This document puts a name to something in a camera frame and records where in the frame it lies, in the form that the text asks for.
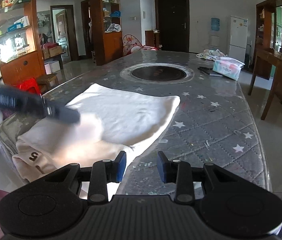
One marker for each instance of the tissue pack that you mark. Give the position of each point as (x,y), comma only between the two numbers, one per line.
(228,67)

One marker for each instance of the crumpled patterned cloth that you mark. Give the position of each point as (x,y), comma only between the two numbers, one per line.
(211,55)

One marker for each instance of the polka dot play tent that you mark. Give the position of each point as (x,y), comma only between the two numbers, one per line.
(131,45)

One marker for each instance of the round induction cooktop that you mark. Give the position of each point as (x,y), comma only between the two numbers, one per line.
(158,73)

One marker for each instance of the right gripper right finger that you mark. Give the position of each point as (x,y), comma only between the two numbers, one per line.
(177,172)

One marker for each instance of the grey star quilted table cover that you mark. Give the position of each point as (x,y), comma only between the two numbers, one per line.
(213,122)

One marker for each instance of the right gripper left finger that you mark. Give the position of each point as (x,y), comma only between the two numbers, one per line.
(104,172)

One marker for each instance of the white refrigerator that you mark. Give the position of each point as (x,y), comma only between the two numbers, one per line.
(237,39)

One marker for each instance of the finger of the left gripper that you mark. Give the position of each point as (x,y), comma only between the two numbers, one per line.
(61,113)

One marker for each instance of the water dispenser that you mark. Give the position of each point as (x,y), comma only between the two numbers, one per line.
(214,34)

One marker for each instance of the dark wooden door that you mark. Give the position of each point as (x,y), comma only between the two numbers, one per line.
(173,24)

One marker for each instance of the wooden cabinet with glass shelves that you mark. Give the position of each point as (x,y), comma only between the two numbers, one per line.
(21,56)

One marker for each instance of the right wooden display cabinet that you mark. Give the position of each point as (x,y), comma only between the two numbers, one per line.
(268,35)

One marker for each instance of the red plastic stool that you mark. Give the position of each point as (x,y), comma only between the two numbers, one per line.
(29,86)

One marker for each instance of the cream white garment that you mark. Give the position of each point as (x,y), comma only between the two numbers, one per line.
(110,121)

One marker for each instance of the left wooden shelf cabinet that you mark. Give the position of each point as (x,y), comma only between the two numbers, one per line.
(106,30)

